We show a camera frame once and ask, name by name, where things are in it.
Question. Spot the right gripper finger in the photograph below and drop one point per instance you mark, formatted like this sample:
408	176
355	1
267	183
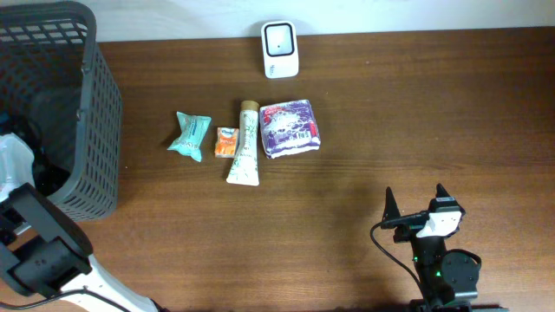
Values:
441	192
391	210

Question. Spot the purple pink tissue pack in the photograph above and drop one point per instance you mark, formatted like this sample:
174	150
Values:
288	128

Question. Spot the white cream tube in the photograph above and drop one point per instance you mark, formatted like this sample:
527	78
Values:
244	169

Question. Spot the small orange packet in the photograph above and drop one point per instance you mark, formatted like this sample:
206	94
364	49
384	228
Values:
227	142

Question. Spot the teal wet wipes pack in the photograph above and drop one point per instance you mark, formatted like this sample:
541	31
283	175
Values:
193	130

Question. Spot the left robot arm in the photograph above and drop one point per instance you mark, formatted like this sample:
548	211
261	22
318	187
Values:
44	252

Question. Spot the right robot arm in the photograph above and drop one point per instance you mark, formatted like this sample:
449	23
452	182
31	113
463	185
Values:
447	279

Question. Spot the white barcode scanner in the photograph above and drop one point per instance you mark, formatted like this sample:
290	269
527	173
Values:
280	50

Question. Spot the dark grey plastic basket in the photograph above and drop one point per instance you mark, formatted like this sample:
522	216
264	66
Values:
53	73

